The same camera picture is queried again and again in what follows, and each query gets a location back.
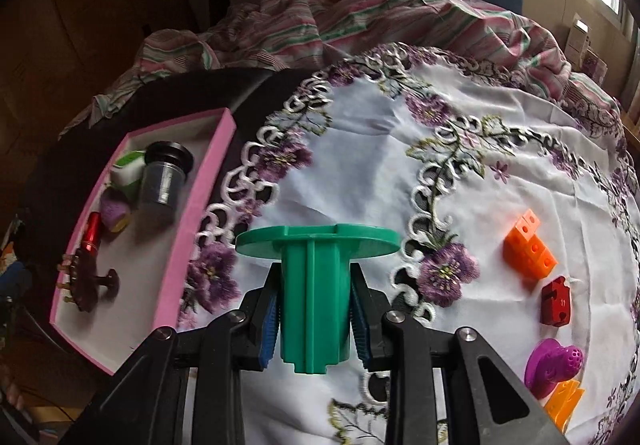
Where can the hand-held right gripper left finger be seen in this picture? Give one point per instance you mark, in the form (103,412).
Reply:
(267,330)

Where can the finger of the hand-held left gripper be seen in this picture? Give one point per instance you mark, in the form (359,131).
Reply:
(15,275)

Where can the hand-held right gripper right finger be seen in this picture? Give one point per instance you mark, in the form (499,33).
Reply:
(361,330)

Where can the green plastic spool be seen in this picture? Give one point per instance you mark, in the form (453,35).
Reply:
(310,305)

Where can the brown pin brush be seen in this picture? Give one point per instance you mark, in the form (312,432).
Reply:
(85,280)

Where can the red metallic tube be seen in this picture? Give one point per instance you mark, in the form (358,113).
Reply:
(92,235)

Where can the purple patterned egg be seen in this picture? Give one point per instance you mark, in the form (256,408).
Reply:
(114,212)

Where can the pink cardboard box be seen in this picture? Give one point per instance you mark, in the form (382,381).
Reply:
(150,245)

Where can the white and green case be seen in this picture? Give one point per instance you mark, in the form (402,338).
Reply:
(125,172)

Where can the black cylindrical filter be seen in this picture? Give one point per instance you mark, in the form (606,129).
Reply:
(160,185)

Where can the purple round stamp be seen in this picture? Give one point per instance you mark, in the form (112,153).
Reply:
(547,365)

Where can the red puzzle piece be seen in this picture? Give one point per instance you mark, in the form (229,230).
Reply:
(555,307)

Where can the orange yellow plastic piece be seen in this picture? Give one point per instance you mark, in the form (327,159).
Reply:
(565,405)

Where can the white embroidered floral tablecloth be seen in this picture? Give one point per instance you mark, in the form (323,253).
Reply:
(380,165)

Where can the orange perforated block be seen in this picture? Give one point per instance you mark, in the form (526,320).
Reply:
(530,250)

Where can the wooden wardrobe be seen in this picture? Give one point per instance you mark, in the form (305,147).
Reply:
(75,25)

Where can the pink green striped blanket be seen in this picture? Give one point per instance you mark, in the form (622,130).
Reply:
(350,20)

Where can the pink carton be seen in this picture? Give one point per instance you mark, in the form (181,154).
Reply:
(595,67)

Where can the white carton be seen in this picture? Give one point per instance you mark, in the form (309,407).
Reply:
(577,42)

